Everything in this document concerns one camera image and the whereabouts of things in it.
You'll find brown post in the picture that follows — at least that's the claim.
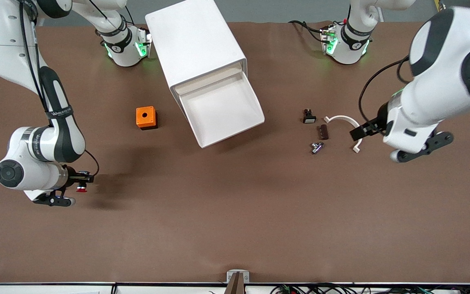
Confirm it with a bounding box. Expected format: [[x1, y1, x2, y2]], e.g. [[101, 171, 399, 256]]
[[224, 272, 246, 294]]

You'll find white half-ring pipe clamp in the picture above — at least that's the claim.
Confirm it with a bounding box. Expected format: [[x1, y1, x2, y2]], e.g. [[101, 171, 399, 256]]
[[324, 115, 362, 154]]

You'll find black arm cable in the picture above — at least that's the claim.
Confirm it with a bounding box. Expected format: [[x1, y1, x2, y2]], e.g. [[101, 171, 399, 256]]
[[357, 56, 412, 124], [16, 0, 100, 177]]

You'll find orange button enclosure box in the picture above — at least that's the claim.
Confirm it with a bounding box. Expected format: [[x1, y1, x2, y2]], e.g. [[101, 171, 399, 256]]
[[135, 106, 158, 131]]

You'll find bundle of black cables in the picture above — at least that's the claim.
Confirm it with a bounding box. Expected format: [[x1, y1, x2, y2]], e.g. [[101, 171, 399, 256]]
[[270, 283, 470, 294]]

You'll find white pull-out drawer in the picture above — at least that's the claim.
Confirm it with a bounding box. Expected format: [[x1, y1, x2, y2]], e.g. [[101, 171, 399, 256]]
[[176, 67, 266, 149]]

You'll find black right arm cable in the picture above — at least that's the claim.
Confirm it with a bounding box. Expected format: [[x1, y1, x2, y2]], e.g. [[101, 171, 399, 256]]
[[16, 0, 100, 177]]

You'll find grey metal table bracket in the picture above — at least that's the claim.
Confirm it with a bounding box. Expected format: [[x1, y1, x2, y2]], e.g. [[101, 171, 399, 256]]
[[226, 270, 250, 283]]

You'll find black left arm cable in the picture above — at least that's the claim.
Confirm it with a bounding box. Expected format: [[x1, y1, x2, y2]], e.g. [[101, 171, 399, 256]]
[[357, 56, 412, 124]]

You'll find white drawer cabinet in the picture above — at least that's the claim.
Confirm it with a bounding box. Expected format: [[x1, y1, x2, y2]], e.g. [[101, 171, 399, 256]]
[[145, 0, 248, 102]]

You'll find black left base cable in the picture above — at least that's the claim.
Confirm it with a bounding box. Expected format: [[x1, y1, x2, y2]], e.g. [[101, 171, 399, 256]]
[[288, 20, 326, 42]]

